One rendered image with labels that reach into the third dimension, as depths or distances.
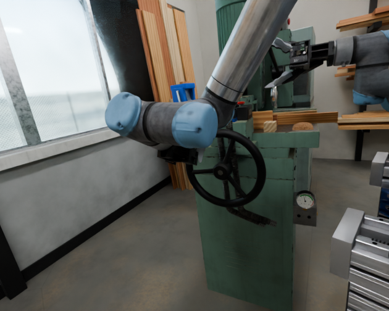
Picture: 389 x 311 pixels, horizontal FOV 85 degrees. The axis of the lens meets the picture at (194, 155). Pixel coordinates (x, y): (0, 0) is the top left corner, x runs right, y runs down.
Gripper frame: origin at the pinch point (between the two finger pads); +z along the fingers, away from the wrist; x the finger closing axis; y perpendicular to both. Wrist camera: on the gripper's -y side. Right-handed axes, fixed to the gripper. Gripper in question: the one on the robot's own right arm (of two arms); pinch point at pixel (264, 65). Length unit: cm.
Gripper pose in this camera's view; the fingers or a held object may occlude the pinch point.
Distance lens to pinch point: 84.8
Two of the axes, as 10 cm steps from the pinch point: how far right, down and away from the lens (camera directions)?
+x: 0.2, 9.9, 1.1
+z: -9.0, -0.3, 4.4
